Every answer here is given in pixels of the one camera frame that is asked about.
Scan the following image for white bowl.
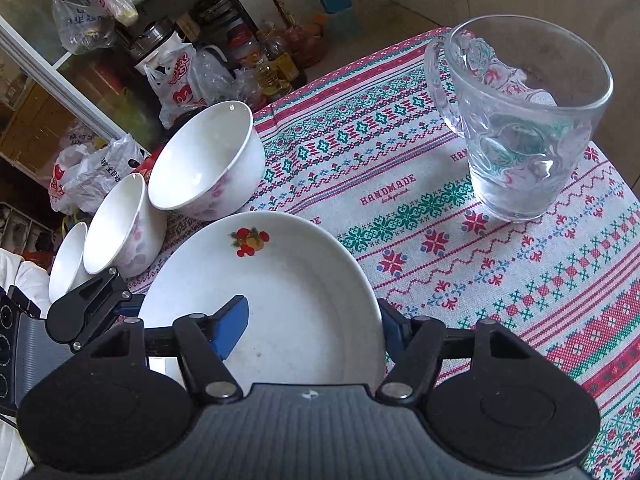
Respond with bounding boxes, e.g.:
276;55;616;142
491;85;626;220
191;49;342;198
149;101;266;221
84;174;167;278
49;222;90;304

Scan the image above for white fruit plate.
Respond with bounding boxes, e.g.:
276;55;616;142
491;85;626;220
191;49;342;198
140;211;385;390

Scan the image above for patterned tablecloth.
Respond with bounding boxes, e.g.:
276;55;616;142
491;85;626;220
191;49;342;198
124;27;640;480

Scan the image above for red white plastic bag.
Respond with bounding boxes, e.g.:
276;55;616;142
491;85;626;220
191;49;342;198
143;44;206;129

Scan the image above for cooking oil bottle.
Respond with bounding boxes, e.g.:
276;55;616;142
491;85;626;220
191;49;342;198
254;54;293;102

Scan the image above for clear glass mug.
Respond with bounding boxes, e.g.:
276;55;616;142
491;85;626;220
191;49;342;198
423;14;614;222

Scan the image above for black metal shelf rack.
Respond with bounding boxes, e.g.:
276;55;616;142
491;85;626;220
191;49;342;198
60;0;257;130

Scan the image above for blue thermos jug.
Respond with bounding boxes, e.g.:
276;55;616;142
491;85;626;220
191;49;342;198
319;0;359;41

